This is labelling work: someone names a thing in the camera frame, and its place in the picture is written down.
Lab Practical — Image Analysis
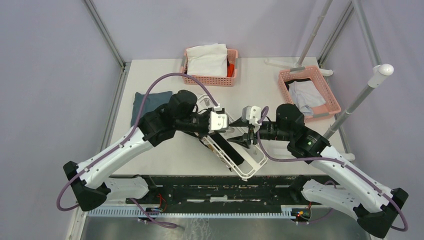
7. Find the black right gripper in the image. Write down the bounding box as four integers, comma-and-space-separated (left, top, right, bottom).
227, 114, 292, 149

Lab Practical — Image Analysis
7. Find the white clip hanger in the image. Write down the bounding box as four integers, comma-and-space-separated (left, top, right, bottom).
196, 93, 269, 182

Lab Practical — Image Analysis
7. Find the black underwear beige waistband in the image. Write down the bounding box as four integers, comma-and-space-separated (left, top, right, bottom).
199, 133, 245, 166

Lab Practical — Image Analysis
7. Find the pink basket with white cloth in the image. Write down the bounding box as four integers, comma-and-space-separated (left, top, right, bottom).
180, 49, 239, 87

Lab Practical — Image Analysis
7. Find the pink basket with underwear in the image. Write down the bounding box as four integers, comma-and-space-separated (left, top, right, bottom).
278, 65, 341, 122

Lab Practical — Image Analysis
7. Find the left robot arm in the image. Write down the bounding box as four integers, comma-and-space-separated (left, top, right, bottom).
63, 90, 223, 212

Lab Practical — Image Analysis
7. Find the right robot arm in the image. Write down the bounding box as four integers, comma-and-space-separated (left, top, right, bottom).
230, 103, 409, 239

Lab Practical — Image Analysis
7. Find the light grey underwear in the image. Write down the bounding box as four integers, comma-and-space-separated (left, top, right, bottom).
287, 78, 326, 116

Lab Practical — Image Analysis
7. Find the folded blue-grey cloth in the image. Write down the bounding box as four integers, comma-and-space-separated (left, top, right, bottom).
130, 91, 173, 127

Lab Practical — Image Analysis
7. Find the white crumpled cloth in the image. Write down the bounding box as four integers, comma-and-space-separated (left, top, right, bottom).
186, 43, 228, 77

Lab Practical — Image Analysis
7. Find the metal drying rack stand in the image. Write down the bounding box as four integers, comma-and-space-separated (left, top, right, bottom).
264, 0, 394, 162

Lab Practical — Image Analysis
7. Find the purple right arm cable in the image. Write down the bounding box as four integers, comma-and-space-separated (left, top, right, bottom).
256, 105, 409, 232

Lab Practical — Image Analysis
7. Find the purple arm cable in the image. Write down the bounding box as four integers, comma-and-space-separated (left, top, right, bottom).
55, 72, 221, 229
256, 105, 409, 232

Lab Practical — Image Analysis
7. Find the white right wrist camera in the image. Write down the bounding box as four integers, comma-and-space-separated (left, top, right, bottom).
240, 105, 262, 126

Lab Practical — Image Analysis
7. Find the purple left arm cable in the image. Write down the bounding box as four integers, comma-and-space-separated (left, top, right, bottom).
55, 72, 221, 229

